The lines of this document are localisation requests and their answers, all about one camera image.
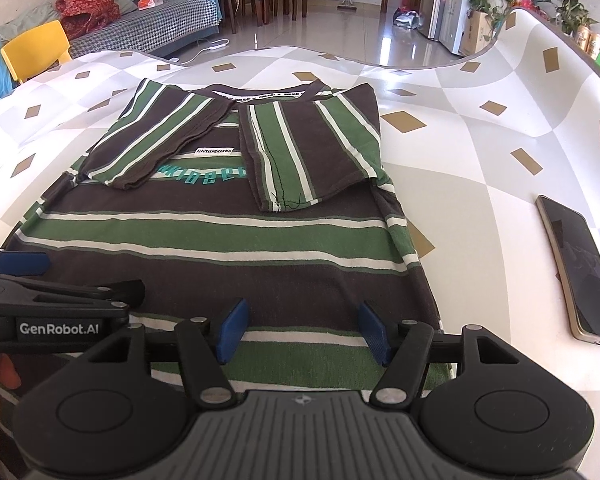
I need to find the green brown striped t-shirt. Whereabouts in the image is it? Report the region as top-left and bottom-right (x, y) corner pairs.
(4, 79), (440, 390)

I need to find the gold smartphone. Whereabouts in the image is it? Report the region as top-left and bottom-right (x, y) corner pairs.
(535, 195), (600, 346)

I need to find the checkered diamond pattern tablecloth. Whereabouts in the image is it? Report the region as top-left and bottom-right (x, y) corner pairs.
(0, 11), (600, 479)

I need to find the yellow plastic chair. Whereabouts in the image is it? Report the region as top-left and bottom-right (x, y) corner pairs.
(1, 20), (72, 84)

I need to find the red patterned cloth bundle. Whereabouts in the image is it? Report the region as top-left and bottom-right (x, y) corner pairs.
(55, 0), (121, 41)

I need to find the checkered sofa bed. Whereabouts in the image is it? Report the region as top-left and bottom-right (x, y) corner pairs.
(69, 0), (221, 58)

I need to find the orange snack packet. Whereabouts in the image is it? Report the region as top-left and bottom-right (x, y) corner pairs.
(136, 0), (163, 10)

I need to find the cardboard box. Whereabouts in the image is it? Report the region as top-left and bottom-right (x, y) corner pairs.
(460, 11), (493, 56)

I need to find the white refrigerator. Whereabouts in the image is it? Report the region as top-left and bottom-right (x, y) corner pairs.
(419, 0), (481, 57)

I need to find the white power cable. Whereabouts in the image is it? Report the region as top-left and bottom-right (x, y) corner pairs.
(166, 38), (231, 65)

